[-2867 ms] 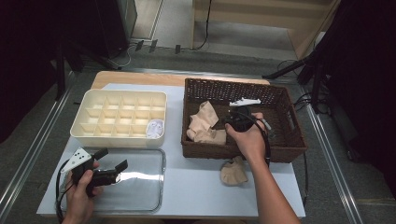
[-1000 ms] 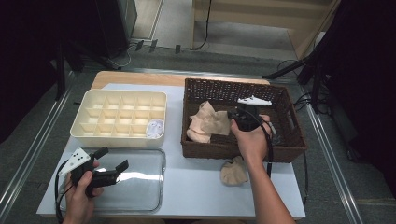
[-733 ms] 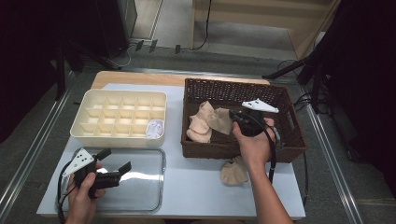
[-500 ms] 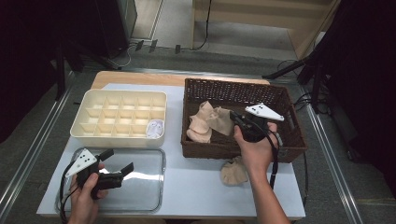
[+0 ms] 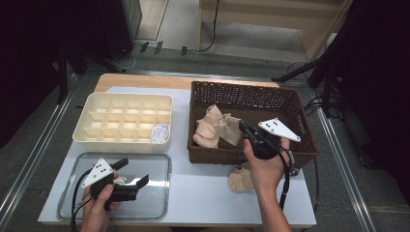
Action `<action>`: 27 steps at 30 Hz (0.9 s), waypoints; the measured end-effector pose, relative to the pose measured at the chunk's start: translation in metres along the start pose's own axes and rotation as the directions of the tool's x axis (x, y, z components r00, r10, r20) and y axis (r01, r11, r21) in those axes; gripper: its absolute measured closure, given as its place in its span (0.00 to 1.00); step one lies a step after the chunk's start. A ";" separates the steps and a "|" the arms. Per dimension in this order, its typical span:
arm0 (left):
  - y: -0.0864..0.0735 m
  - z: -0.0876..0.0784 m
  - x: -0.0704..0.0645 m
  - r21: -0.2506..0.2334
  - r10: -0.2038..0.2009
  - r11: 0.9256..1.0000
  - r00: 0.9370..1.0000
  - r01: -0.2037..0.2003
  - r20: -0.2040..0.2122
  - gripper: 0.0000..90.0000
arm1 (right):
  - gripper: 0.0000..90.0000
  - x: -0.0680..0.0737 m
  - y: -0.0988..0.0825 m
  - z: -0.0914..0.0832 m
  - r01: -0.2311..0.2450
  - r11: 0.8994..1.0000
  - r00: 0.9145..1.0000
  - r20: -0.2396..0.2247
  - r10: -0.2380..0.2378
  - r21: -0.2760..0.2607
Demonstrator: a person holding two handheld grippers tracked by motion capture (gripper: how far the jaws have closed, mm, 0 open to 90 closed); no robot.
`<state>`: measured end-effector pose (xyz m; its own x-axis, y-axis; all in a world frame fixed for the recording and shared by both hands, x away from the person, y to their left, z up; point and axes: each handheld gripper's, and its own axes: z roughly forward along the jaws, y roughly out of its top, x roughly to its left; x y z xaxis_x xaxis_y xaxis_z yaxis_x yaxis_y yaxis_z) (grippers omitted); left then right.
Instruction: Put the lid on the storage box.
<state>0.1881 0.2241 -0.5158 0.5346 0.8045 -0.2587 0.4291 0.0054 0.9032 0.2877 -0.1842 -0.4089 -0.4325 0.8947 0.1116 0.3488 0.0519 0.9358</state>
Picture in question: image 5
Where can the brown woven basket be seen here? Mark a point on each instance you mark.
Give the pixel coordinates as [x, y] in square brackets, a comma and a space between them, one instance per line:
[290, 106]

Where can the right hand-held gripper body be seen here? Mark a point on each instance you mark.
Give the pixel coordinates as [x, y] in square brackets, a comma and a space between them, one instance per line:
[278, 129]

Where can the person's right hand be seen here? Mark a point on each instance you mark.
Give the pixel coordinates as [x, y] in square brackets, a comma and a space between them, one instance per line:
[267, 174]

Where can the dark curtain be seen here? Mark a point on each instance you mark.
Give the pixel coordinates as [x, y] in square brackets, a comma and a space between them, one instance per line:
[380, 80]
[25, 48]

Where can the cream divided storage box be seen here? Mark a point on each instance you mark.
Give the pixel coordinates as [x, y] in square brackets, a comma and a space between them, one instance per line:
[122, 146]

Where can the black metal stand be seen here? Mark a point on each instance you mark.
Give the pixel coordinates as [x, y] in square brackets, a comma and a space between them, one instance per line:
[296, 72]

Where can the black cabinet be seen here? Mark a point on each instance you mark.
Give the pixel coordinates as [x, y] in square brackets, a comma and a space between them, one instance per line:
[116, 25]

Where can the black tripod stand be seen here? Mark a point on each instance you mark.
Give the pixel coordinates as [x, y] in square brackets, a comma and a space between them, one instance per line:
[63, 80]

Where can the white table sheet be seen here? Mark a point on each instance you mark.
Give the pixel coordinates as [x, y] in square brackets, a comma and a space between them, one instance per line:
[199, 193]

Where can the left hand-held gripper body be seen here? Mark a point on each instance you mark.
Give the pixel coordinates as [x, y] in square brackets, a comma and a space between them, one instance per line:
[98, 170]

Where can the white ribbed sock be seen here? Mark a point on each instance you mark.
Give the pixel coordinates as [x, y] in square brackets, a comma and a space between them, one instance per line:
[164, 129]
[159, 137]

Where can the black power plug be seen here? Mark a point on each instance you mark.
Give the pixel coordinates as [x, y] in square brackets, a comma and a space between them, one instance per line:
[159, 46]
[144, 46]
[184, 50]

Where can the metal floor rail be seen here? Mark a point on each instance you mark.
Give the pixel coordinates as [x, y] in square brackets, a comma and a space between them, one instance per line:
[38, 151]
[341, 167]
[193, 74]

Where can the clear plastic box lid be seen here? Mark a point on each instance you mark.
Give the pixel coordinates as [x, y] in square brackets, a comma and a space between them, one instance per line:
[151, 203]

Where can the light wooden frame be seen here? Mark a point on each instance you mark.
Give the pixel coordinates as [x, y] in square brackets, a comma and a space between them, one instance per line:
[257, 22]

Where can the person's left hand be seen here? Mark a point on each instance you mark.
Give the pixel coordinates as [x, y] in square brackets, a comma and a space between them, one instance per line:
[95, 216]

